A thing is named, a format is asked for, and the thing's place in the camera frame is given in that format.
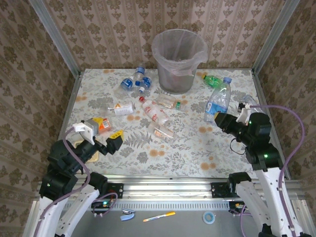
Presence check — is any long aluminium mounting rail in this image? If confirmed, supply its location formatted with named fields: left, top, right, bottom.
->
left=36, top=174, right=303, bottom=201

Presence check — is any grey slotted cable duct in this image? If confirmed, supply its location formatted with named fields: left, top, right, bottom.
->
left=66, top=200, right=232, bottom=211

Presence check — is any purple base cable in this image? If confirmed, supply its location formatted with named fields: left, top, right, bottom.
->
left=91, top=191, right=117, bottom=218
left=232, top=202, right=252, bottom=237

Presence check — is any floral tablecloth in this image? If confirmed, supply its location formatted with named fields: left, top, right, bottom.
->
left=57, top=68, right=274, bottom=180

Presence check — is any translucent pink bin liner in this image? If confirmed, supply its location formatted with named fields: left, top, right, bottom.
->
left=151, top=28, right=208, bottom=77

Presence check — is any grey plastic waste bin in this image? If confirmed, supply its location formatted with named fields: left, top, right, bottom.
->
left=157, top=30, right=205, bottom=95

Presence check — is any control board orange connector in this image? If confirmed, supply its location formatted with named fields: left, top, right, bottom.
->
left=229, top=201, right=247, bottom=211

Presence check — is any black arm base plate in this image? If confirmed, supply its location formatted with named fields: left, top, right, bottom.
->
left=98, top=182, right=124, bottom=199
left=210, top=182, right=233, bottom=198

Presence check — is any blue label water bottle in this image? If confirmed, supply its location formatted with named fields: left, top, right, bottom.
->
left=119, top=76, right=136, bottom=92
left=136, top=77, right=153, bottom=94

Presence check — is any white orange marker pen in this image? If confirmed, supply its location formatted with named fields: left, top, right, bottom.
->
left=143, top=211, right=176, bottom=222

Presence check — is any blue stapler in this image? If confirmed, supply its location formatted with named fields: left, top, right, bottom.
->
left=120, top=208, right=136, bottom=222

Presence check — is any blue tape roll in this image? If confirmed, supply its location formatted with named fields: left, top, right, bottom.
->
left=202, top=211, right=216, bottom=224

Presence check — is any thin black cable loop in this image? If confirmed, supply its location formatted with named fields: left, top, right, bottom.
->
left=230, top=137, right=247, bottom=155

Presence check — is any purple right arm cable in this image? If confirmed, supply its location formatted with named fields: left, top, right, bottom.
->
left=249, top=105, right=306, bottom=234

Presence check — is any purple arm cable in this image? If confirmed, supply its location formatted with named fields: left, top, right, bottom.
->
left=33, top=127, right=91, bottom=237
left=249, top=105, right=306, bottom=234

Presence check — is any clear bottle pale orange label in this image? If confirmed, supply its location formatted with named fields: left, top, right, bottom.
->
left=148, top=121, right=177, bottom=144

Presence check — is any white label bottle orange triangle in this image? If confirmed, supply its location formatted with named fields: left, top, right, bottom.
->
left=107, top=102, right=136, bottom=116

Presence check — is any clear bottle blue cap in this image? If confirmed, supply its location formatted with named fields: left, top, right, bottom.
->
left=134, top=64, right=146, bottom=83

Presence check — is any large blue label bottle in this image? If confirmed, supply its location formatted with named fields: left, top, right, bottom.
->
left=203, top=77, right=233, bottom=125

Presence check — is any green plastic bottle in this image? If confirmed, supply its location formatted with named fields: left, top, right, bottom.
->
left=202, top=74, right=227, bottom=89

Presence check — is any clear bottle green cap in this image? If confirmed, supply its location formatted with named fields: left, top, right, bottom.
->
left=157, top=93, right=187, bottom=111

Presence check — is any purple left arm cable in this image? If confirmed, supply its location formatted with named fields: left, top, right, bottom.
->
left=33, top=127, right=91, bottom=237

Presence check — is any control board green light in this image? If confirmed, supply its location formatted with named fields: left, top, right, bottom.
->
left=91, top=200, right=113, bottom=208

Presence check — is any aluminium table side rail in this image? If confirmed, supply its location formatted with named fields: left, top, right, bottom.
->
left=251, top=70, right=292, bottom=180
left=58, top=71, right=83, bottom=140

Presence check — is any red cap white label bottle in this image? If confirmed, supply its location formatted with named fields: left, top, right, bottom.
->
left=139, top=96, right=171, bottom=127

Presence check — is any clear unlabelled plastic bottle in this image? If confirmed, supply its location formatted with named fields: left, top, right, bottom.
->
left=243, top=95, right=259, bottom=107

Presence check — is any aluminium frame post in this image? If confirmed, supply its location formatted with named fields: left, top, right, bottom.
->
left=27, top=0, right=81, bottom=76
left=251, top=0, right=301, bottom=75

